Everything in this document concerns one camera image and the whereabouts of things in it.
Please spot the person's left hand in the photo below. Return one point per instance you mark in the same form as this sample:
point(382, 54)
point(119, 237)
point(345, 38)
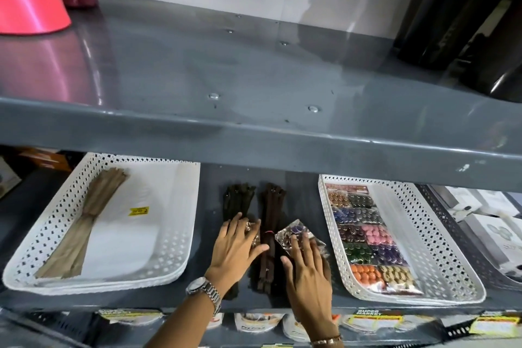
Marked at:
point(232, 254)

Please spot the person's right hand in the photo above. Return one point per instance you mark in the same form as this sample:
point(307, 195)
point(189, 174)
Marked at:
point(310, 290)

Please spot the person's left thumb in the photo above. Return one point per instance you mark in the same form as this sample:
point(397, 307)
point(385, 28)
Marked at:
point(257, 253)

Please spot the person's right thumb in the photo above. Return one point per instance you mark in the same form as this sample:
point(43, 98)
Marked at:
point(287, 272)

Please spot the person's right middle finger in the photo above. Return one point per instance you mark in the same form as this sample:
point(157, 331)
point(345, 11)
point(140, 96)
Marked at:
point(307, 248)

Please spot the person's right little finger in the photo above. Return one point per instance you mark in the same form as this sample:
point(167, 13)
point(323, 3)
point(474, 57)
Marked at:
point(327, 272)

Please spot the clear packet of purple buttons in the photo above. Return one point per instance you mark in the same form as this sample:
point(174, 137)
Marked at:
point(290, 233)

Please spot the black zipper bundle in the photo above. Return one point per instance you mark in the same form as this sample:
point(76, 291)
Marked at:
point(238, 199)

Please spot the person's left forearm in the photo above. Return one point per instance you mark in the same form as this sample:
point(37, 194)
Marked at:
point(179, 331)

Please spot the brown zipper bundle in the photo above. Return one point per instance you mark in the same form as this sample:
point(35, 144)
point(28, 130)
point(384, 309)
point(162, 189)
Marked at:
point(271, 209)

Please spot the rows of coloured button cards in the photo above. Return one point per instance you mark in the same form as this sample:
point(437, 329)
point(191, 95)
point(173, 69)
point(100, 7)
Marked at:
point(367, 237)

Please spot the white hanging packet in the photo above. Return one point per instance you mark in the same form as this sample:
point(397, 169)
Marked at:
point(497, 324)
point(257, 322)
point(294, 327)
point(130, 316)
point(387, 320)

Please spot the silver metal wristwatch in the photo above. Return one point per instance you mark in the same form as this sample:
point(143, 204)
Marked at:
point(202, 290)

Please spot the grey metal shelf board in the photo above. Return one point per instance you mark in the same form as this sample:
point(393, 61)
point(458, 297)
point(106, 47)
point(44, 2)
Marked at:
point(212, 197)
point(244, 74)

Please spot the white perforated plastic tray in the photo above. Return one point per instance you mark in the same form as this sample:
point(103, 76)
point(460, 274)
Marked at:
point(428, 245)
point(183, 217)

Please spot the yellow price sticker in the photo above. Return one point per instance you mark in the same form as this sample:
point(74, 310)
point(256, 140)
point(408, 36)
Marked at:
point(139, 210)

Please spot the white plastic bag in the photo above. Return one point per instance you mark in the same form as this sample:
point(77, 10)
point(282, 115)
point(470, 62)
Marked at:
point(122, 245)

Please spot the dark grey perforated tray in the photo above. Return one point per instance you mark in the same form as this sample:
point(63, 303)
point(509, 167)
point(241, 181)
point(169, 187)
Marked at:
point(461, 245)

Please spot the beige zipper bundle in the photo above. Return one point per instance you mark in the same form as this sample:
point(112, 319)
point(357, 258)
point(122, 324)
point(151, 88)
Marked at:
point(81, 229)

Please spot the black perforated basket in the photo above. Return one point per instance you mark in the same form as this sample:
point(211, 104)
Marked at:
point(61, 325)

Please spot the orange cardboard box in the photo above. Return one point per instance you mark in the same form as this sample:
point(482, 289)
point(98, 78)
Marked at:
point(45, 160)

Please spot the white printed box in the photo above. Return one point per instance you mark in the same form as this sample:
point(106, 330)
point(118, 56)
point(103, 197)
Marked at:
point(8, 178)

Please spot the black plastic jug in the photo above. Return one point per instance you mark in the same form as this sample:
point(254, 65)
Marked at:
point(493, 62)

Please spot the black jug with green lid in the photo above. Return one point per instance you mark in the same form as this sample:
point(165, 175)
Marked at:
point(440, 17)

